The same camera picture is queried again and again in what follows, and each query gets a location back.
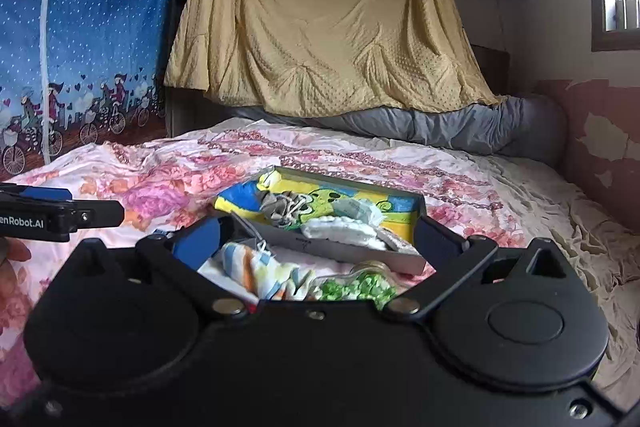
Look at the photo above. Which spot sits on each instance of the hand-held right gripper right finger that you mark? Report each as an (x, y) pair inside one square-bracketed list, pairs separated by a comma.
[(435, 237)]

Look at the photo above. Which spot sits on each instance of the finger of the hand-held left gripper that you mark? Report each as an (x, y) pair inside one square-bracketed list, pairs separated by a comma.
[(95, 214), (45, 194)]

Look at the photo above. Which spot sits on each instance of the person's left hand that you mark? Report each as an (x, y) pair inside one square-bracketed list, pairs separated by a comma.
[(10, 257)]

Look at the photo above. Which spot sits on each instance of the pink floral bedsheet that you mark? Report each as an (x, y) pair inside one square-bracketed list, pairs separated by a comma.
[(150, 172)]

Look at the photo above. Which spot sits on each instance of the clear jar of green stars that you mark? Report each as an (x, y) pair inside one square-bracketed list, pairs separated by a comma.
[(360, 289)]

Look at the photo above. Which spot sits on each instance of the cream crumpled bedsheet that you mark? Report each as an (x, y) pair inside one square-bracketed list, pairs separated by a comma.
[(575, 217)]

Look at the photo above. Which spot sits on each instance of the grey sock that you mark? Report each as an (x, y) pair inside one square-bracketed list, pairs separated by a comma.
[(280, 207)]

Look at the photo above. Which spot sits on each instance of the striped towel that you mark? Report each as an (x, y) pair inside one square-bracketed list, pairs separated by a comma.
[(260, 267)]

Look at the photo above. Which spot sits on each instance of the brown wooden headboard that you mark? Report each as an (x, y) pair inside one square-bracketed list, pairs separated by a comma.
[(492, 72)]

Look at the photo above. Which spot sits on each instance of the grey quilt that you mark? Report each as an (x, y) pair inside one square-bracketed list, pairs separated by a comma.
[(450, 129)]

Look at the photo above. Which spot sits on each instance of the blue printed cyclist curtain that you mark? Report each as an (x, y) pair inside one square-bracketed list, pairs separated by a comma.
[(100, 7)]

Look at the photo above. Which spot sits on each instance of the cardboard tray with cartoon print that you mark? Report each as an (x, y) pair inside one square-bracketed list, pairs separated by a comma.
[(350, 254)]

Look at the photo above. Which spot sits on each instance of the white curved pole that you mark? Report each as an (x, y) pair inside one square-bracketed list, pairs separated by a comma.
[(46, 32)]

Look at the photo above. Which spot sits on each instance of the yellow dotted blanket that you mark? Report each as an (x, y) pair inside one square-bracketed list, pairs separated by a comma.
[(325, 17)]

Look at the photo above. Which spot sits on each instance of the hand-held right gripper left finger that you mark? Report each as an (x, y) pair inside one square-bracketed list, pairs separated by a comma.
[(197, 239)]

